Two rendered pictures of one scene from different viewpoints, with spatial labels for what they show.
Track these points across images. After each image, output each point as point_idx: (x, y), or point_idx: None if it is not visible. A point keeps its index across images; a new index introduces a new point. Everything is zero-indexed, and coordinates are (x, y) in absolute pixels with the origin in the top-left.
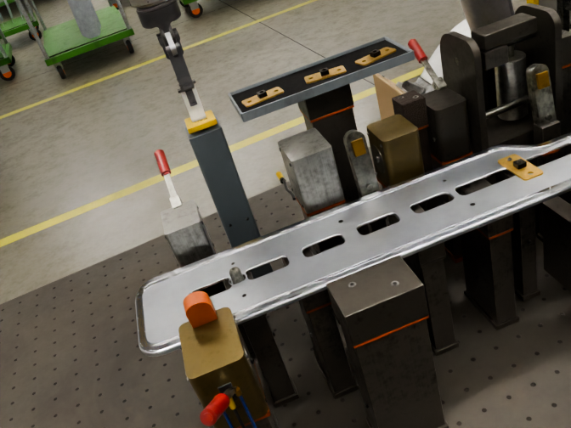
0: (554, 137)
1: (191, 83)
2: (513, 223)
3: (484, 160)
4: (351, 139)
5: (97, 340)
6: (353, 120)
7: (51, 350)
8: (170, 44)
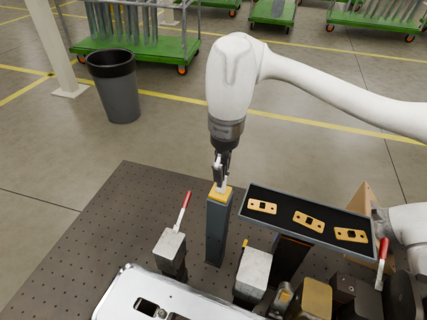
0: None
1: (220, 182)
2: None
3: None
4: (283, 291)
5: (137, 218)
6: (307, 251)
7: (121, 206)
8: (215, 164)
